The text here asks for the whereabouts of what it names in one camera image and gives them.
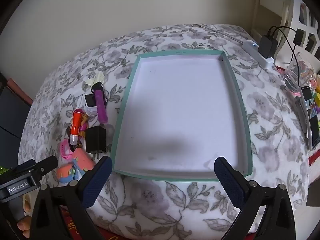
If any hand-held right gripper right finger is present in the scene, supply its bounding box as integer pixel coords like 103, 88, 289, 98
214, 157, 300, 240

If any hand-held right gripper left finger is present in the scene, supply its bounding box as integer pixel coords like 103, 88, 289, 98
30, 156, 113, 240

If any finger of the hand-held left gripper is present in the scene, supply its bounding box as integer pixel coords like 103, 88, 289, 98
36, 155, 58, 179

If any orange blue plastic toy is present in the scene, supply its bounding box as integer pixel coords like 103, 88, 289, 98
57, 164, 81, 183

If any pink blue plastic toy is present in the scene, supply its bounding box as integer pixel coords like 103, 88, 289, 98
72, 149, 97, 174

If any orange tube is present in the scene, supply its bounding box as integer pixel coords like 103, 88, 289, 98
70, 108, 85, 146

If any purple lighter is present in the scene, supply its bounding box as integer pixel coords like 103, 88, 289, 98
94, 89, 108, 131

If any teal-rimmed white tray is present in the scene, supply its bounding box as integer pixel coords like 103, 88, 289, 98
111, 50, 253, 182

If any black toy car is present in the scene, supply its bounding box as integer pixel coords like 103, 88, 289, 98
91, 81, 105, 93

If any person's left hand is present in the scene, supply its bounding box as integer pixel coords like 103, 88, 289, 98
17, 194, 32, 239

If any black charger plug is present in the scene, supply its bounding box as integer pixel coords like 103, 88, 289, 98
85, 133, 107, 161

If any red printed cloth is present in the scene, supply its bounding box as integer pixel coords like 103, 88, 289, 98
60, 209, 120, 240

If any dark cabinet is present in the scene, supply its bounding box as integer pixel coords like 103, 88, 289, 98
0, 72, 33, 170

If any floral blanket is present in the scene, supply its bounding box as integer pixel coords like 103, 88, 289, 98
17, 24, 312, 240

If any white charger plug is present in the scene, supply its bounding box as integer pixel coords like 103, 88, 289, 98
84, 94, 108, 116

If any red white crochet mat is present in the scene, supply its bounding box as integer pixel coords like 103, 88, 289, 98
307, 147, 320, 173

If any grey hair clip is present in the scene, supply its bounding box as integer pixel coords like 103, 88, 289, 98
294, 97, 310, 141

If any cream hair claw clip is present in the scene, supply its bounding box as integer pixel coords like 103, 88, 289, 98
82, 71, 105, 90

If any smartphone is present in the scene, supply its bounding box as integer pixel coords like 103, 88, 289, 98
300, 85, 320, 151

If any white power strip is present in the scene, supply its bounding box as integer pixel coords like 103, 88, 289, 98
241, 40, 275, 69

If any black power adapter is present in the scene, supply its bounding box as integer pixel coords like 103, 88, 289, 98
258, 33, 278, 58

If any white shelf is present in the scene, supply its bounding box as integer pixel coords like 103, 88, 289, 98
250, 0, 320, 64

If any pink plastic ring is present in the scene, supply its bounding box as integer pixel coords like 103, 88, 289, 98
59, 138, 75, 161

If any white power cable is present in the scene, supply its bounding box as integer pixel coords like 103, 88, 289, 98
194, 24, 245, 43

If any black cable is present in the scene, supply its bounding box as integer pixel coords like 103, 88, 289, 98
268, 26, 303, 88

